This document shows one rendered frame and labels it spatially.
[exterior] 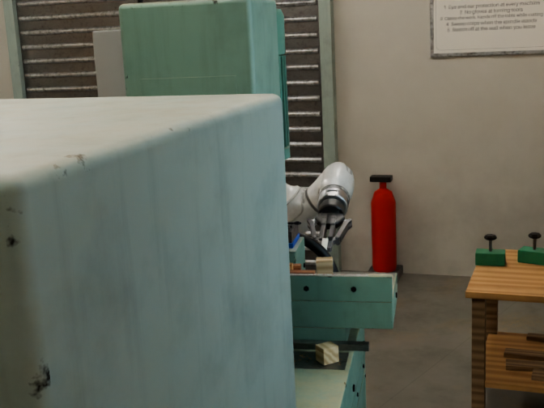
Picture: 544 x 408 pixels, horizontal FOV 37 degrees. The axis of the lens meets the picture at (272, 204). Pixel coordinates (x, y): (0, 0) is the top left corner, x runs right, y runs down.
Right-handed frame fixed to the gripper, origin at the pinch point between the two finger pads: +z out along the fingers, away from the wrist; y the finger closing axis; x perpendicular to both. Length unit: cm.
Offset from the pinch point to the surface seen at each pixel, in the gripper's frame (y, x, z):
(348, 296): 11.3, -18.5, 42.1
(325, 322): 6.2, -13.0, 44.1
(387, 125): 1, 90, -246
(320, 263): 3.3, -15.0, 26.0
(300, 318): 1.0, -13.7, 43.9
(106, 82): -25, -75, 56
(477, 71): 51, 61, -250
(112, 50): -23, -80, 54
